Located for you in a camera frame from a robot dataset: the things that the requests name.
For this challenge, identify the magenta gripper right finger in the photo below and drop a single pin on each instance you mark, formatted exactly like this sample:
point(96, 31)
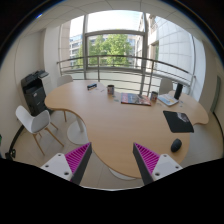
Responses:
point(153, 166)

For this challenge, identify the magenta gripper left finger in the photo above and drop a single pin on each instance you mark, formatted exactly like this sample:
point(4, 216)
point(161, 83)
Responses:
point(70, 166)

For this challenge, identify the black computer mouse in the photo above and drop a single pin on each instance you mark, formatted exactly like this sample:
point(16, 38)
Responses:
point(176, 145)

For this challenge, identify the black mouse pad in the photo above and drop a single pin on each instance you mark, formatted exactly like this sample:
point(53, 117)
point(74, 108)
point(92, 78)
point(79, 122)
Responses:
point(178, 122)

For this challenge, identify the white chair wooden legs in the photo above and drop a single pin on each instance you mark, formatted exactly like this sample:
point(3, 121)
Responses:
point(35, 124)

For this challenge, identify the wooden curved table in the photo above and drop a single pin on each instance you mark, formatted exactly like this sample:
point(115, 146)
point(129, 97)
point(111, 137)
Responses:
point(113, 127)

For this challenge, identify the patterned can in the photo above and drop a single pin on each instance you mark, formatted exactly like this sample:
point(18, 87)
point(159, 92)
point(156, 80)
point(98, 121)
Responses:
point(154, 96)

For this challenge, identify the colourful magazine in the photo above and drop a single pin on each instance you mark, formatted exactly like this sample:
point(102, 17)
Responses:
point(135, 99)

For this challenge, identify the white chair far right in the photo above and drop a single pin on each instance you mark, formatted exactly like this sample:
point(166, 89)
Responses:
point(166, 85)

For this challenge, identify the black upright device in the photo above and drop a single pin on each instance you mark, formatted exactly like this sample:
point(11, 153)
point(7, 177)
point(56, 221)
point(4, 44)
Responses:
point(178, 91)

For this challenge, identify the white chair far left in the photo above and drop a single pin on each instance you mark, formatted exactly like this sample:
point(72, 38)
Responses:
point(64, 79)

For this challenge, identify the dark mug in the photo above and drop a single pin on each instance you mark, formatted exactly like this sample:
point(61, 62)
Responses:
point(110, 89)

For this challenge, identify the black office printer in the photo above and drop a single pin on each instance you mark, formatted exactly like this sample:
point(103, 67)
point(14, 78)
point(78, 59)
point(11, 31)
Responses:
point(33, 90)

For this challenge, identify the metal window railing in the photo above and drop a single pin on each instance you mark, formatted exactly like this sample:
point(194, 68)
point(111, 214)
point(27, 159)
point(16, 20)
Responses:
point(127, 73)

